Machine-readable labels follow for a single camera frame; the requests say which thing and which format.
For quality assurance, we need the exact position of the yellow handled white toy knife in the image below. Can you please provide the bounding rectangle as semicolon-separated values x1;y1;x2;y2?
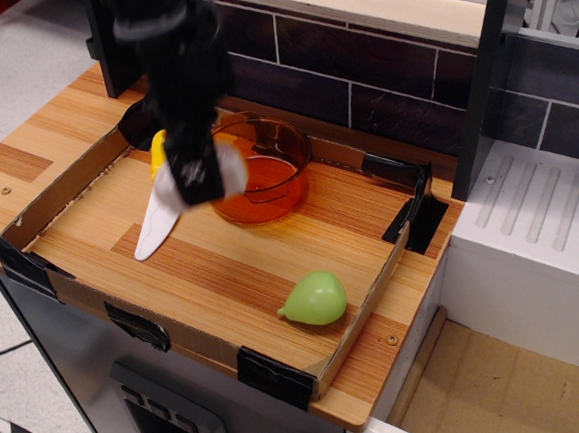
134;129;185;261

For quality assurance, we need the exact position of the white rice sushi toy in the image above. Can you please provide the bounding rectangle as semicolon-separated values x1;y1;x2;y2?
152;143;249;214

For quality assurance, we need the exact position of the white toy sink drainboard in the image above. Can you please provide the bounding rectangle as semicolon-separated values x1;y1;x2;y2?
440;142;579;366

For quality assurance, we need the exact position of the grey toy oven front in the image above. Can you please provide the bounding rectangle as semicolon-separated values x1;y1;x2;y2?
109;362;227;433

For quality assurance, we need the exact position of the light wooden shelf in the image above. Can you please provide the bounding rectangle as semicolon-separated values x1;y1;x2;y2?
238;0;486;48

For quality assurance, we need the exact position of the green toy pear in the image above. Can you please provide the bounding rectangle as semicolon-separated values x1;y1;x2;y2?
277;270;348;326

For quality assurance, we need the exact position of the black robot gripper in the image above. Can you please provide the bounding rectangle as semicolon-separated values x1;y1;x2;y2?
113;1;232;205

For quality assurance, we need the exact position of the cardboard fence with black tape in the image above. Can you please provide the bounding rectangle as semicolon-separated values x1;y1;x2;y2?
0;115;461;422

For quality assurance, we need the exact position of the dark grey vertical post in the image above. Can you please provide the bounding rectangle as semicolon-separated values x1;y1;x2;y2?
452;0;512;201

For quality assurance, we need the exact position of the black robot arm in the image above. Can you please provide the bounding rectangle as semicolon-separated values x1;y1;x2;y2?
104;0;235;205

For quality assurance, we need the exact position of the orange transparent plastic pot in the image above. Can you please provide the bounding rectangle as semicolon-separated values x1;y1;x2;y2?
212;112;312;225

